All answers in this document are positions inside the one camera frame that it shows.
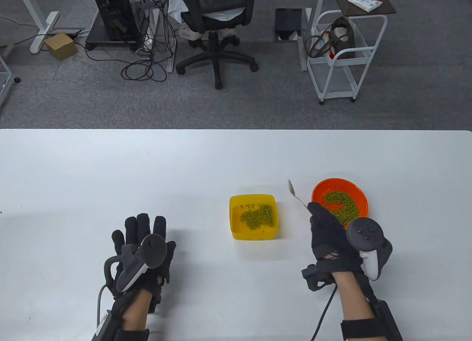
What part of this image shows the black cable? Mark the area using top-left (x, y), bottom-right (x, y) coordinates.
top-left (310, 284), bottom-right (338, 341)

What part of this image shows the black glove sensor module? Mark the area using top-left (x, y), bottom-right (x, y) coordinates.
top-left (147, 289), bottom-right (163, 314)
top-left (302, 264), bottom-right (334, 292)

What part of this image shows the white wire rack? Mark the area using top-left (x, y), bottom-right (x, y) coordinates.
top-left (0, 55), bottom-right (12, 111)

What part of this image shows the small cardboard box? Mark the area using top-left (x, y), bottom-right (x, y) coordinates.
top-left (44, 33), bottom-right (79, 60)

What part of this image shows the person's right forearm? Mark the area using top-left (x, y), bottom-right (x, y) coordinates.
top-left (332, 270), bottom-right (373, 321)

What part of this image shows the person's right hand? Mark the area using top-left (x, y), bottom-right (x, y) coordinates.
top-left (307, 202), bottom-right (393, 285)

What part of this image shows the black computer tower with cables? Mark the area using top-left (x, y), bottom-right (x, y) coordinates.
top-left (76, 0), bottom-right (178, 83)

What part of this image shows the white tissue packet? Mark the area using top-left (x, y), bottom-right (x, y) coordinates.
top-left (348, 0), bottom-right (383, 13)

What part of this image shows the dark handbag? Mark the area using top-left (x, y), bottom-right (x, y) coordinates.
top-left (304, 17), bottom-right (356, 60)

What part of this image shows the stainless steel spoon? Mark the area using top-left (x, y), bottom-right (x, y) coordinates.
top-left (288, 179), bottom-right (310, 209)

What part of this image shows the grey handheld controller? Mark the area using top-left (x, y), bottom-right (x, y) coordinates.
top-left (346, 217), bottom-right (385, 282)
top-left (103, 234), bottom-right (167, 293)

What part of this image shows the black wrist camera unit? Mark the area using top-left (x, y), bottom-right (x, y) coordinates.
top-left (340, 300), bottom-right (403, 341)
top-left (91, 297), bottom-right (150, 341)

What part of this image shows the white printed plastic bag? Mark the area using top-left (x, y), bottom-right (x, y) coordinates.
top-left (178, 24), bottom-right (203, 42)

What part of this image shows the brown cart top board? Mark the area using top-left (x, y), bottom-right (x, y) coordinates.
top-left (329, 0), bottom-right (397, 16)

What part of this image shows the yellow plastic food container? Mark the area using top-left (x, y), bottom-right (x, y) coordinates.
top-left (229, 194), bottom-right (278, 240)

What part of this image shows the person's left hand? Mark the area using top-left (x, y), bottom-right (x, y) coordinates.
top-left (112, 213), bottom-right (177, 298)

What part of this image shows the pile of green mung beans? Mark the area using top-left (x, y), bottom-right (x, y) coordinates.
top-left (240, 204), bottom-right (275, 231)
top-left (324, 191), bottom-right (360, 227)

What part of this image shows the grey cable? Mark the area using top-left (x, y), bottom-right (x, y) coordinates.
top-left (96, 284), bottom-right (108, 319)

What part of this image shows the person's left forearm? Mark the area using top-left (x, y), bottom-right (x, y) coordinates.
top-left (122, 291), bottom-right (153, 332)

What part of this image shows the white cloth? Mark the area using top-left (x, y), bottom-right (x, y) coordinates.
top-left (168, 0), bottom-right (187, 24)

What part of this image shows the orange plastic bowl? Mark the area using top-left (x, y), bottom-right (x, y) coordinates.
top-left (312, 178), bottom-right (369, 230)

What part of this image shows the black office chair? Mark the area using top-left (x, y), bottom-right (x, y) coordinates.
top-left (173, 0), bottom-right (259, 90)

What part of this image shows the white metal rolling cart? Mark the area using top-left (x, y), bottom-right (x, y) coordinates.
top-left (306, 9), bottom-right (388, 105)

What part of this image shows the black flat trolley base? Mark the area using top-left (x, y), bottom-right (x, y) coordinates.
top-left (85, 9), bottom-right (150, 51)

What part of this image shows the black floor box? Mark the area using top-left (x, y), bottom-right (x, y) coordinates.
top-left (275, 8), bottom-right (303, 43)

